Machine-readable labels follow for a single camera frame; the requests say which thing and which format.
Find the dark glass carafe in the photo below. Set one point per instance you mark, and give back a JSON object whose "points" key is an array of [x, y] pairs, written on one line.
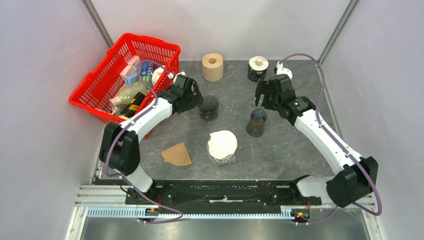
{"points": [[256, 124]]}

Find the white paper coffee filter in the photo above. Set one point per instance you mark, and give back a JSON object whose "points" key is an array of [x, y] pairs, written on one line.
{"points": [[223, 138]]}

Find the red plastic shopping basket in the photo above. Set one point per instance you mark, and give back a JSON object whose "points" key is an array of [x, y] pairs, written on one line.
{"points": [[104, 82]]}

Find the black wrapped paper roll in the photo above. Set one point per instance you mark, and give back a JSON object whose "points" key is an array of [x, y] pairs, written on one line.
{"points": [[257, 68]]}

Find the aluminium slotted rail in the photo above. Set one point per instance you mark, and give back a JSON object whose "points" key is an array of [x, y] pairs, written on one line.
{"points": [[109, 201]]}

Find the pale green liquid bottle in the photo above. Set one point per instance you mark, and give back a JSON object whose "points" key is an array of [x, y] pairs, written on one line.
{"points": [[125, 94]]}

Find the pink white packet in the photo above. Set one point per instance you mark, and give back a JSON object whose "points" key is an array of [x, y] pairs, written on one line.
{"points": [[131, 67]]}

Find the clear glass dripper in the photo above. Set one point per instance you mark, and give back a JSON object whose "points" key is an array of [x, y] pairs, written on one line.
{"points": [[221, 155]]}

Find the brown paper coffee filter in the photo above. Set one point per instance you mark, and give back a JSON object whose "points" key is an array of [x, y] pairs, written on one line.
{"points": [[177, 155]]}

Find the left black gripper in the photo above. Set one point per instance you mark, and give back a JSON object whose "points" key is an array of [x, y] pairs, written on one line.
{"points": [[196, 99]]}

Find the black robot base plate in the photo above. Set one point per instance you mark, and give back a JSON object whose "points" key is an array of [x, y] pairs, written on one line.
{"points": [[248, 193]]}

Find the white bottle in basket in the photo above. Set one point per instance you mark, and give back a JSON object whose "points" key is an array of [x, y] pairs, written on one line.
{"points": [[156, 75]]}

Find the small glass server cup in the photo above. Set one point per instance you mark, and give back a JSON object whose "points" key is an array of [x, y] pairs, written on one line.
{"points": [[222, 162]]}

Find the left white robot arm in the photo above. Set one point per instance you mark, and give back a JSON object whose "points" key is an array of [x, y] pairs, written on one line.
{"points": [[120, 146]]}

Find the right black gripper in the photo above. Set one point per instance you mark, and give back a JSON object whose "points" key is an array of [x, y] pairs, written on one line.
{"points": [[263, 87]]}

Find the black yellow package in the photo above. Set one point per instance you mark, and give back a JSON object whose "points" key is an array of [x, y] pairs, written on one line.
{"points": [[132, 107]]}

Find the beige paper roll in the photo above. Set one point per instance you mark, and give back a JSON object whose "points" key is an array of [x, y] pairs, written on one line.
{"points": [[212, 67]]}

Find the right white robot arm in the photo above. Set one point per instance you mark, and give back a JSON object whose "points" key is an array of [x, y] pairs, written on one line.
{"points": [[354, 177]]}

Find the blue snack box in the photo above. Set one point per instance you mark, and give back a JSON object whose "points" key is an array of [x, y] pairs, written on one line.
{"points": [[146, 70]]}

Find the dark smoked plastic dripper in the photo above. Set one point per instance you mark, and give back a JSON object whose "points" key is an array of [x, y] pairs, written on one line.
{"points": [[209, 109]]}

